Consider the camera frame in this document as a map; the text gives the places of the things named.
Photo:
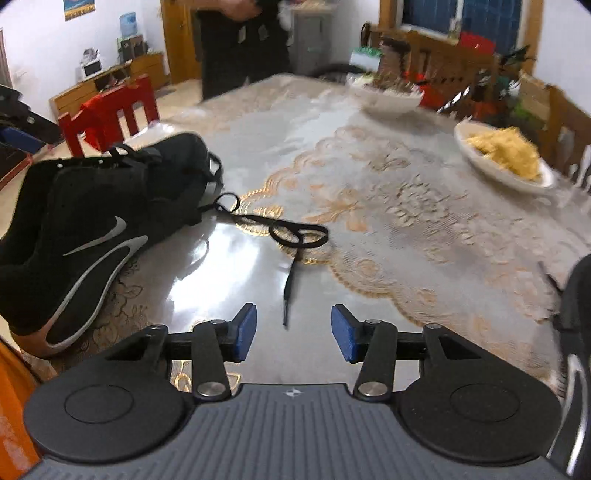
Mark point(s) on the black shoelace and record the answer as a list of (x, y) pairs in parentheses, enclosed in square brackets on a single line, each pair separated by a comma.
[(295, 233)]

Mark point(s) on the yellow fried food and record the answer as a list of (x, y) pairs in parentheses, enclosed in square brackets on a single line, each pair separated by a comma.
[(508, 152)]

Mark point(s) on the silver refrigerator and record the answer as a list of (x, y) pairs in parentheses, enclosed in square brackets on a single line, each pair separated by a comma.
[(311, 41)]

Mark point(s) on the wall poster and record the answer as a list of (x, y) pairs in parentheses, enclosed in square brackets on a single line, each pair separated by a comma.
[(79, 9)]

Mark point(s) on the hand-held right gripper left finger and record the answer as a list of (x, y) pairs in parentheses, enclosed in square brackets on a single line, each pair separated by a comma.
[(244, 332)]

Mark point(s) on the red wooden chair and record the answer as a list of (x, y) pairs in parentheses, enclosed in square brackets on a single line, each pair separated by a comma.
[(134, 99)]

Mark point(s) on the low wooden cabinet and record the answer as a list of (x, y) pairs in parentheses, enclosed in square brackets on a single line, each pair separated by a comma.
[(147, 67)]

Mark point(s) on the white oval plate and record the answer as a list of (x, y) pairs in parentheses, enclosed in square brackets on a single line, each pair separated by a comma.
[(475, 154)]

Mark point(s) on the wooden door with glass panel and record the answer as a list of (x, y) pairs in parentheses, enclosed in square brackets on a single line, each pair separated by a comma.
[(180, 41)]

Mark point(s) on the black sneaker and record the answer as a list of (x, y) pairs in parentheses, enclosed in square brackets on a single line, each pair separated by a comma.
[(92, 194), (579, 314)]

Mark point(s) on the window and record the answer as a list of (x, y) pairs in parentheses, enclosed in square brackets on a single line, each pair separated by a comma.
[(425, 14)]

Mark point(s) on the red box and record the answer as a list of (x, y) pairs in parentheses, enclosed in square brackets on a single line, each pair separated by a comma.
[(475, 42)]

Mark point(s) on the green and white box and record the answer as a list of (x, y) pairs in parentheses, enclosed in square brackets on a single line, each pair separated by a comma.
[(364, 57)]

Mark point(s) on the person's orange clothing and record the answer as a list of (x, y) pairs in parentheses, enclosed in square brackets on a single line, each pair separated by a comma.
[(14, 406)]

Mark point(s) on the blue water bottle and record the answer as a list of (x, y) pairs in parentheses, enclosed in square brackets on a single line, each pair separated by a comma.
[(128, 24)]

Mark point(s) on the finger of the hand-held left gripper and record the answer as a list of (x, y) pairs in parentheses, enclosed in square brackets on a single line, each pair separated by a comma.
[(11, 164), (23, 136)]

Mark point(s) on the white monitor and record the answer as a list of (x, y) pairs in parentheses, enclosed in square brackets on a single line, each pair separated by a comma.
[(91, 69)]

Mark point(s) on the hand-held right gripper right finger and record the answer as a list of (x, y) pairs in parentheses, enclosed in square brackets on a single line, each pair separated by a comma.
[(344, 334)]

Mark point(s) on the white bowl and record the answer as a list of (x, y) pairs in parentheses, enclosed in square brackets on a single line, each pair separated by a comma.
[(392, 101)]

